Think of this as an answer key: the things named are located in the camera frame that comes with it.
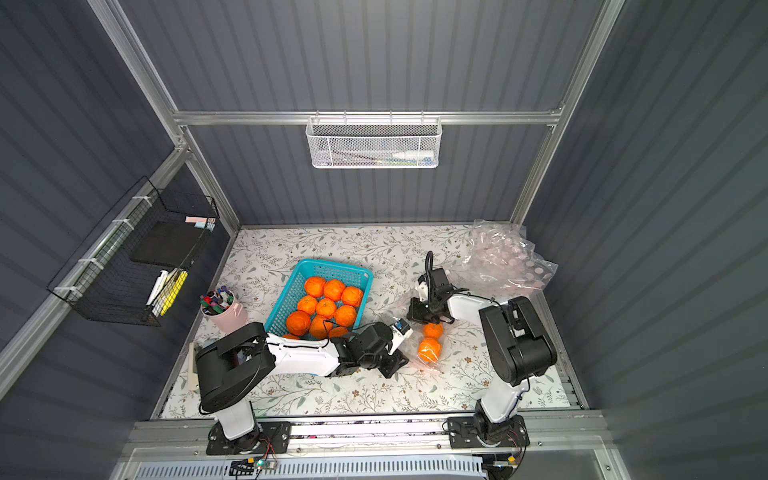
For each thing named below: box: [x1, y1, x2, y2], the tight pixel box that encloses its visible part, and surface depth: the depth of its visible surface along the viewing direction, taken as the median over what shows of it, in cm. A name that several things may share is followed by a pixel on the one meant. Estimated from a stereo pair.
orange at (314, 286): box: [304, 276, 326, 298], surface depth 98 cm
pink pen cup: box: [199, 285, 248, 332], surface depth 88 cm
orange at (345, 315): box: [334, 305, 357, 328], surface depth 91 cm
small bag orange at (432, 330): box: [423, 323, 443, 338], surface depth 90 cm
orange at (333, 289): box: [323, 279, 345, 301], surface depth 96 cm
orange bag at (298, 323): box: [286, 310, 311, 337], surface depth 90 cm
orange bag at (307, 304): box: [298, 295, 317, 315], surface depth 95 cm
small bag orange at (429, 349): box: [417, 337, 442, 363], surface depth 84 cm
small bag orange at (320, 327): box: [309, 315, 333, 339], surface depth 88 cm
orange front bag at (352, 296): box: [341, 286, 363, 307], surface depth 96 cm
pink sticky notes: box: [185, 216, 216, 224], surface depth 87 cm
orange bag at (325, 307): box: [316, 298, 336, 319], surface depth 94 cm
